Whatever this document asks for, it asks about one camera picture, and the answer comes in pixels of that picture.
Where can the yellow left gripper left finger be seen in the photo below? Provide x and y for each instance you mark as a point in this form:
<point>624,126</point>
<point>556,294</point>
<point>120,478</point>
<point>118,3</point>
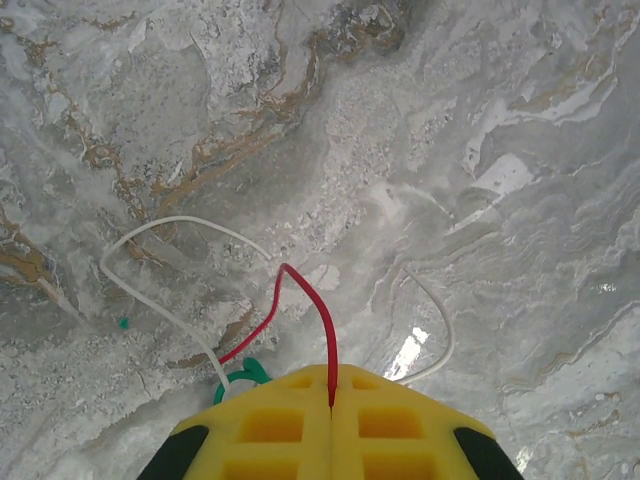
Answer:
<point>280,435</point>

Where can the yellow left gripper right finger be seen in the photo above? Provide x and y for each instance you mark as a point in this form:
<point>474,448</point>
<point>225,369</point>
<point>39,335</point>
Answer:
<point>390,430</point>

